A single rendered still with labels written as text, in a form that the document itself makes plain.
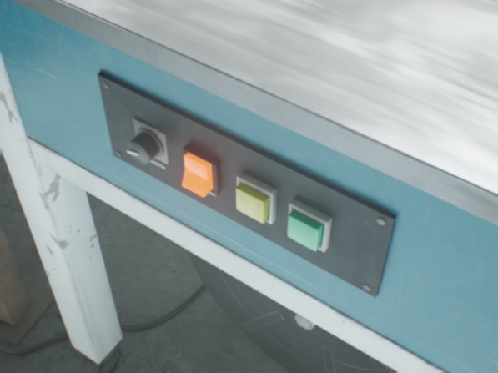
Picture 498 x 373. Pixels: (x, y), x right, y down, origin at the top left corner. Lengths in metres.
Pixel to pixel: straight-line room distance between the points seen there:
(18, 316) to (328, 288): 0.77
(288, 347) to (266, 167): 0.58
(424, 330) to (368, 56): 0.20
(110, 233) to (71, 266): 0.45
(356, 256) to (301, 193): 0.06
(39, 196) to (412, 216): 0.46
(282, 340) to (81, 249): 0.33
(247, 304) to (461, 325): 0.55
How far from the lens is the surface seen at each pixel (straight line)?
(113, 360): 1.13
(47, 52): 0.60
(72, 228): 0.84
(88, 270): 0.92
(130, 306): 1.23
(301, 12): 0.51
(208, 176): 0.52
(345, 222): 0.48
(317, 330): 0.89
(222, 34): 0.49
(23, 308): 1.24
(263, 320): 1.02
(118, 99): 0.55
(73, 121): 0.63
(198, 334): 1.18
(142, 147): 0.54
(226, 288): 1.02
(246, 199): 0.50
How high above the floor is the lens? 1.02
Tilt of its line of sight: 47 degrees down
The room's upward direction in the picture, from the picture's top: straight up
